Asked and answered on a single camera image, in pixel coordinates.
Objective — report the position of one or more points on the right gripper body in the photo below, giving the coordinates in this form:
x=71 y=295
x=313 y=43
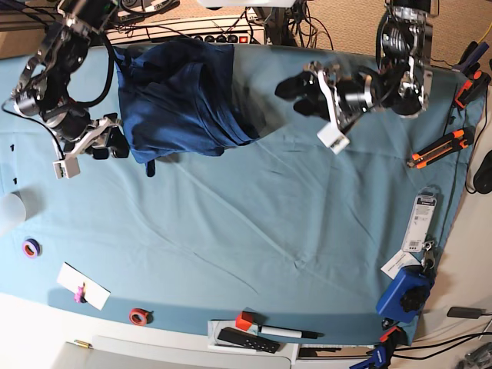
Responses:
x=74 y=133

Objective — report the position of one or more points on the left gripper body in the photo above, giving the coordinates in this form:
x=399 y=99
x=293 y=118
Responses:
x=353 y=91

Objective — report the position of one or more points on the blue t-shirt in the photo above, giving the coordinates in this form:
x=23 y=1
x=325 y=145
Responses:
x=177 y=97

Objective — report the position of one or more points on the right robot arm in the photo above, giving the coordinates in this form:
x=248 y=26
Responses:
x=41 y=94

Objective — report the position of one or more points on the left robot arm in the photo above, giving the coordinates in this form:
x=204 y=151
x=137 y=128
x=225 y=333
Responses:
x=401 y=80

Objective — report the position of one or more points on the translucent plastic cup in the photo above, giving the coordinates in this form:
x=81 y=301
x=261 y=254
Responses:
x=12 y=213

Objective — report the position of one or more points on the orange black utility knife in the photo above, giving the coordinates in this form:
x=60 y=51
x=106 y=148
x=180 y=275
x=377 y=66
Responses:
x=448 y=144

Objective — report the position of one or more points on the blue black clamp top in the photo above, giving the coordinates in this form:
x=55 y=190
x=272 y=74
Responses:
x=471 y=56

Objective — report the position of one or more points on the orange black clamp right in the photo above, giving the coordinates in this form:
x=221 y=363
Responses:
x=472 y=89

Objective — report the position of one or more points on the purple tape roll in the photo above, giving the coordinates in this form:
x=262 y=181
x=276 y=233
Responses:
x=31 y=248

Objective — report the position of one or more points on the light blue table cloth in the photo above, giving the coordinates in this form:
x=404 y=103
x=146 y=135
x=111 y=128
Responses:
x=283 y=226

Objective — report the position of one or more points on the blister pack with tool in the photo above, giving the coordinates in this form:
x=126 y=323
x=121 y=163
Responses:
x=420 y=220

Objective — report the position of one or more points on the white card with pink clip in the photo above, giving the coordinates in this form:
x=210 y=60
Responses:
x=83 y=288

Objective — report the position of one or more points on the black computer mouse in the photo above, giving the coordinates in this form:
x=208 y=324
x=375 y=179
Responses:
x=482 y=180

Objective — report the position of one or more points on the white paper card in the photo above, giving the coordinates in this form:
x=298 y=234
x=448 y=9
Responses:
x=400 y=260

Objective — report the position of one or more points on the red tape roll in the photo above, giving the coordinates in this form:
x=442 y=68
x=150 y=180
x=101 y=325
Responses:
x=139 y=317

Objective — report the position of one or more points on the blue box with black knob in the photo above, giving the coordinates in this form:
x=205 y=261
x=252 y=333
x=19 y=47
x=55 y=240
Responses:
x=406 y=294

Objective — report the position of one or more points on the red cube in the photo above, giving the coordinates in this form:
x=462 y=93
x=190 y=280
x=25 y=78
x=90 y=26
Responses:
x=244 y=321

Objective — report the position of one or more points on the white black marker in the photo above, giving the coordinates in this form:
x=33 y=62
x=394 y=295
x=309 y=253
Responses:
x=283 y=332

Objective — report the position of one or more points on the black remote control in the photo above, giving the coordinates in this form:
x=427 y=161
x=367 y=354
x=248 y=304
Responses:
x=249 y=341

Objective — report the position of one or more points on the orange clamp bottom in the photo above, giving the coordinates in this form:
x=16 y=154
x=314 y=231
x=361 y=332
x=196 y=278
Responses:
x=388 y=333

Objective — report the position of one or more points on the black small device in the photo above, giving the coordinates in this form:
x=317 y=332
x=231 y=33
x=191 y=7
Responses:
x=465 y=312

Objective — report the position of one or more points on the blue clamp bottom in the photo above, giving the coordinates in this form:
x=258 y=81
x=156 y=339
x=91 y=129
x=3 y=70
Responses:
x=378 y=359

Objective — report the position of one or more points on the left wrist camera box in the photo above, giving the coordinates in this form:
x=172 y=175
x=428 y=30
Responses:
x=333 y=138

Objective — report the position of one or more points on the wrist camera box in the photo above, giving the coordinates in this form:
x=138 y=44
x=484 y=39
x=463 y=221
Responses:
x=333 y=138
x=66 y=168

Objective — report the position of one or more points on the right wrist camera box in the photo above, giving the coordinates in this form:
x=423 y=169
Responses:
x=66 y=168

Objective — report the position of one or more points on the power strip with red switch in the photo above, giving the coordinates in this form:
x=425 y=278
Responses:
x=239 y=27

